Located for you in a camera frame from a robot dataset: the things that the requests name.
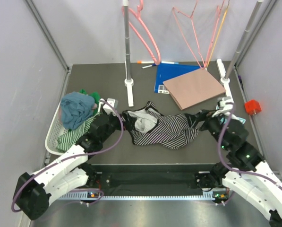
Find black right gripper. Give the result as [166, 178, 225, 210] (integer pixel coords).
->
[184, 108, 229, 150]

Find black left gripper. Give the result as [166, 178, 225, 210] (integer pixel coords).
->
[100, 107, 137, 143]

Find black white striped tank top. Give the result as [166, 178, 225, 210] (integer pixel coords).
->
[127, 101, 199, 150]

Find thick pink plastic hanger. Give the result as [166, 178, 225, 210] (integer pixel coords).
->
[121, 0, 162, 65]

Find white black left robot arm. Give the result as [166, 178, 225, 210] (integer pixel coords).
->
[11, 113, 128, 220]

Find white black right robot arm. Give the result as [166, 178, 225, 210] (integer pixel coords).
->
[191, 110, 282, 227]

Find yellow thin hanger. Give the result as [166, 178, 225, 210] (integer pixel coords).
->
[206, 0, 230, 67]

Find pink folder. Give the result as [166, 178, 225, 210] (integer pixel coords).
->
[163, 69, 225, 110]

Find teal cat-ear headphones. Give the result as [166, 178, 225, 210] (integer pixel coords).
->
[216, 105, 246, 124]

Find white left rack base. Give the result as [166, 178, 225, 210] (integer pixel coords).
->
[124, 79, 134, 107]

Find white rack base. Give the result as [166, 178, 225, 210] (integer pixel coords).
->
[216, 59, 233, 99]
[124, 79, 134, 107]

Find white right rack base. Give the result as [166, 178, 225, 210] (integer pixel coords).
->
[216, 59, 233, 99]

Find blue folder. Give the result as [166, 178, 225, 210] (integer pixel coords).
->
[154, 63, 200, 94]

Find blue-grey cloth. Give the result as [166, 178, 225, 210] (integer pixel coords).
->
[60, 92, 96, 130]

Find orange-capped white marker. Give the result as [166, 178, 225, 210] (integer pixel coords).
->
[137, 61, 154, 64]

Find blue-capped white marker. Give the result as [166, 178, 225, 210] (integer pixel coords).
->
[142, 63, 157, 69]

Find red cube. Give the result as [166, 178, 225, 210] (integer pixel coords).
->
[244, 100, 262, 115]

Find green white striped cloth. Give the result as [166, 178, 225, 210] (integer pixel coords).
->
[56, 113, 100, 153]

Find light-blue-capped white marker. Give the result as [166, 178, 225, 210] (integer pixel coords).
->
[161, 61, 179, 65]

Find white laundry basket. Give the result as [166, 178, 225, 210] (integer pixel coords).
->
[44, 104, 68, 156]

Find silver left rack pole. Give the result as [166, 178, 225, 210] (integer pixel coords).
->
[122, 0, 132, 83]

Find silver rack pole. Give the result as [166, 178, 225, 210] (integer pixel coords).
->
[122, 0, 132, 83]
[224, 0, 264, 80]

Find silver right rack pole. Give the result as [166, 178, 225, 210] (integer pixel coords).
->
[224, 0, 264, 80]

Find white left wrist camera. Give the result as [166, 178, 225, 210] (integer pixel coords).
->
[98, 98, 119, 116]

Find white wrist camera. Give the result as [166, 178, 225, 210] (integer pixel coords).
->
[212, 96, 234, 117]
[98, 98, 119, 116]

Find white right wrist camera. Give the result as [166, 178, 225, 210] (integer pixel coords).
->
[212, 96, 234, 117]

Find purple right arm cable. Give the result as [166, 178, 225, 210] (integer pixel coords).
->
[216, 101, 282, 201]

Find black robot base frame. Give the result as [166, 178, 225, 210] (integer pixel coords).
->
[84, 164, 227, 197]

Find thin pink wire hanger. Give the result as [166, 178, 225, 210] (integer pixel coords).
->
[171, 0, 205, 69]

